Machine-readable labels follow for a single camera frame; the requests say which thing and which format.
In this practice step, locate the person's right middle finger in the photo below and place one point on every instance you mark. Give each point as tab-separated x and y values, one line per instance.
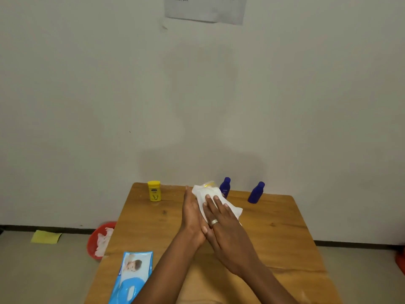
214	207

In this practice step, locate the yellow cloth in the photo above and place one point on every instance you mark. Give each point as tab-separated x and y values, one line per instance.
46	237

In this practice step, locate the person's left hand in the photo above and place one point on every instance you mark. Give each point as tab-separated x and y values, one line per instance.
189	220

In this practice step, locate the white paper sheet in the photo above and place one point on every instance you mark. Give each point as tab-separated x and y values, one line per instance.
205	9

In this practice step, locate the small yellow bottle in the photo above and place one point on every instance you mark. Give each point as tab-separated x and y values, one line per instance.
208	184

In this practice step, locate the person's left forearm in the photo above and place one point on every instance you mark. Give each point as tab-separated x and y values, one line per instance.
166	272

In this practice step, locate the person's right forearm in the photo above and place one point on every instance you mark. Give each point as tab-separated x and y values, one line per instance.
270	286

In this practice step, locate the person's left fingers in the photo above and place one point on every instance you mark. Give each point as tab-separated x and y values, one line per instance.
189	202

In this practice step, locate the person's right little finger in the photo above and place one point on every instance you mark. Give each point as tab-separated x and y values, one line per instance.
232	216

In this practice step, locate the blue wet wipes pack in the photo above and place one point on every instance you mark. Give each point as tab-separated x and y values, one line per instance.
131	278

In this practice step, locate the person's right hand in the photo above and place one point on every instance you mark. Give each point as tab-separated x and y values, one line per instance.
231	242

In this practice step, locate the person's right thumb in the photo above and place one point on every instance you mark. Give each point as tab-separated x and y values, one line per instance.
205	231

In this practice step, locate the white wet wipe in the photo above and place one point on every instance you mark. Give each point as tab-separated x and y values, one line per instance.
233	211

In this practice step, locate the blue plastic bottle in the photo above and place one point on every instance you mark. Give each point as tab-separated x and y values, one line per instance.
256	193
225	186

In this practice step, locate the used white wipes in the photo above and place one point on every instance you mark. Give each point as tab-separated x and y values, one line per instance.
103	243

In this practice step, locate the yellow labelled bottle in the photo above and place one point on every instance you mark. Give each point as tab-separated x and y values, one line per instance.
154	191

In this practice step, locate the red object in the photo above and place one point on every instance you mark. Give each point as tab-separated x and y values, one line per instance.
400	261

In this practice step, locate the wooden table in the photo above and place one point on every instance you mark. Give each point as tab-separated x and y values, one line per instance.
284	237

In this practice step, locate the red trash bin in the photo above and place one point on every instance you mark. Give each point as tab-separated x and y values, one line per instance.
92	242

